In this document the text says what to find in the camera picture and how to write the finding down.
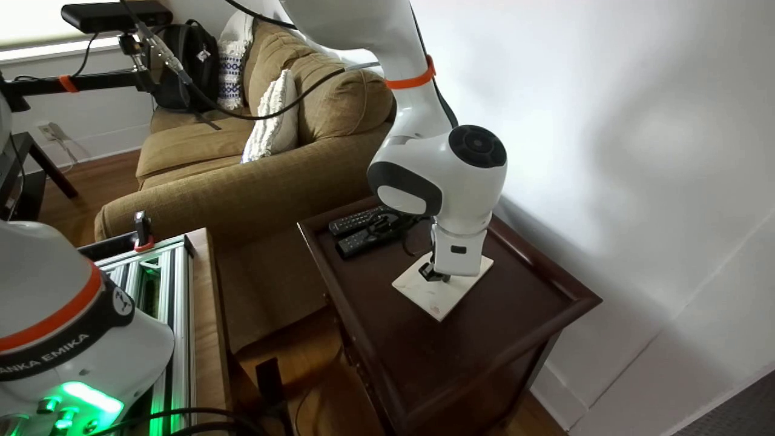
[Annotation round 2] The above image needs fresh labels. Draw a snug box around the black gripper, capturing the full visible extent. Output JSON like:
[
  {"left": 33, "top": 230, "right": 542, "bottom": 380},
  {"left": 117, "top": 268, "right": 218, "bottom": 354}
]
[{"left": 419, "top": 221, "right": 486, "bottom": 284}]

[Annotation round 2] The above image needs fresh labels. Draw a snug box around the white book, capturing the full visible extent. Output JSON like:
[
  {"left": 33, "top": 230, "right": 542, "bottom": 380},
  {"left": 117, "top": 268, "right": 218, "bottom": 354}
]
[{"left": 391, "top": 254, "right": 491, "bottom": 322}]

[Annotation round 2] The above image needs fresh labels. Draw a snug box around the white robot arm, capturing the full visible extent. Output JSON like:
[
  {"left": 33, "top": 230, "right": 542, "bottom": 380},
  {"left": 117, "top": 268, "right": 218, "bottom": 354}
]
[{"left": 244, "top": 0, "right": 506, "bottom": 277}]

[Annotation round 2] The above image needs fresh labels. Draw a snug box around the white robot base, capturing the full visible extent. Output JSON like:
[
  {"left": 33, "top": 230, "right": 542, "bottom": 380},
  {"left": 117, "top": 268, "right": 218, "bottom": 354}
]
[{"left": 0, "top": 221, "right": 159, "bottom": 436}]

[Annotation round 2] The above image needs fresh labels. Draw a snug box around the black remote control front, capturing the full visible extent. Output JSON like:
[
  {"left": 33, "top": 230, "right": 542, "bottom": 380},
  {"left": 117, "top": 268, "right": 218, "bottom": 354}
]
[{"left": 336, "top": 215, "right": 413, "bottom": 260}]

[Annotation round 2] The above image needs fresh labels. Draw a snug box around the black remote control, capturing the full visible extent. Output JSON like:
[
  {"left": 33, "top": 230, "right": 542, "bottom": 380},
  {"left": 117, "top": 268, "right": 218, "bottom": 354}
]
[
  {"left": 327, "top": 207, "right": 399, "bottom": 238},
  {"left": 336, "top": 215, "right": 413, "bottom": 260}
]

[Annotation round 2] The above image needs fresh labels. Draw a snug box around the black remote control rear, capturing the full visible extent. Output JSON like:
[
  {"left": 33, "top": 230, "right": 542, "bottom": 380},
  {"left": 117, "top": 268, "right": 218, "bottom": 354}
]
[{"left": 327, "top": 207, "right": 399, "bottom": 238}]

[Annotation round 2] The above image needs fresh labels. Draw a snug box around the dark wooden side table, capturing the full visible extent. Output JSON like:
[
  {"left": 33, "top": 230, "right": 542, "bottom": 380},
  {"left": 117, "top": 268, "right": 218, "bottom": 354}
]
[{"left": 297, "top": 210, "right": 597, "bottom": 436}]

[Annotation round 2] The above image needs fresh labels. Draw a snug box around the white patterned pillow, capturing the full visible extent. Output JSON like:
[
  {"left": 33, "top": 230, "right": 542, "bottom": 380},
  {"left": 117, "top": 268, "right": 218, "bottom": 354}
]
[{"left": 242, "top": 67, "right": 297, "bottom": 162}]

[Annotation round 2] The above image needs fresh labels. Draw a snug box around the olive brown fabric sofa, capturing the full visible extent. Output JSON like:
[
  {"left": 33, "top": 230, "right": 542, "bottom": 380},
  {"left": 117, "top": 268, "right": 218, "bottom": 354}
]
[{"left": 95, "top": 23, "right": 394, "bottom": 351}]

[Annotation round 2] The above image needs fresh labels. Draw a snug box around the black toggle clamp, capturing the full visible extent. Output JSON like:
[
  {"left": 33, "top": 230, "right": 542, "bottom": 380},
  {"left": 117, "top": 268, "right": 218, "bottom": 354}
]
[{"left": 132, "top": 210, "right": 154, "bottom": 251}]

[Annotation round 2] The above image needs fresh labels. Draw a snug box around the black bag on sofa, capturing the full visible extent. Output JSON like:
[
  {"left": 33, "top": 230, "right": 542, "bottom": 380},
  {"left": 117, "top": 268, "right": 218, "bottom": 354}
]
[{"left": 153, "top": 19, "right": 219, "bottom": 115}]

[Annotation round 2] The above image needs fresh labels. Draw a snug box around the black stand table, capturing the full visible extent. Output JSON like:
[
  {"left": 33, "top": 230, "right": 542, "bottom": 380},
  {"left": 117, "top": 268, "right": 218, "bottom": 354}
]
[{"left": 0, "top": 133, "right": 78, "bottom": 221}]

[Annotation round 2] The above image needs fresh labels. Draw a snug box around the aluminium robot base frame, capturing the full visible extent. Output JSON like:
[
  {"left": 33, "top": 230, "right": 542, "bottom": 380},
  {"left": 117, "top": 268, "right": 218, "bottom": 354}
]
[{"left": 81, "top": 236, "right": 194, "bottom": 436}]

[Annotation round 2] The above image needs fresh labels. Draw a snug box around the black cable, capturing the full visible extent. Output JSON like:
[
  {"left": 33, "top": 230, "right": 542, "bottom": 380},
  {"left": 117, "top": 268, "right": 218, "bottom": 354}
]
[{"left": 118, "top": 0, "right": 383, "bottom": 123}]

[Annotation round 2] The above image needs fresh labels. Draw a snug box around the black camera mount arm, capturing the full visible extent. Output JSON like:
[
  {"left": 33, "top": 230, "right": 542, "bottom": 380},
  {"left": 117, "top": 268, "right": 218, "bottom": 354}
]
[{"left": 0, "top": 0, "right": 171, "bottom": 112}]

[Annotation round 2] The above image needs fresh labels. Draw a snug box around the white wall outlet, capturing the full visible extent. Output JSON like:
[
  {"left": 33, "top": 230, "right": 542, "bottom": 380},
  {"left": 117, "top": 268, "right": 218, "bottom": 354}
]
[{"left": 37, "top": 122, "right": 64, "bottom": 140}]

